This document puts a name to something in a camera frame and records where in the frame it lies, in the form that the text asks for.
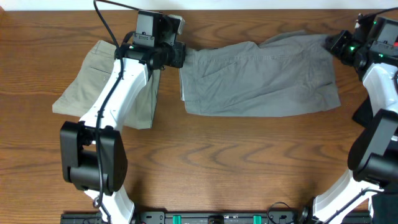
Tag grey shorts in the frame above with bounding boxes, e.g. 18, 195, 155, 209
179, 30, 341, 117

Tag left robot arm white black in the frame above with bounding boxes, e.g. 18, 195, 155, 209
60, 42, 186, 223

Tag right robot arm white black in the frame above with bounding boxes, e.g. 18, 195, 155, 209
301, 27, 397, 223

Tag dark clothes pile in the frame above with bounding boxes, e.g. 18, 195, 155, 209
352, 96, 373, 128

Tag folded khaki shorts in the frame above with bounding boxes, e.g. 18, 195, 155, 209
52, 40, 161, 129

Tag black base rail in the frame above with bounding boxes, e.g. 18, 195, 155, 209
60, 211, 373, 224

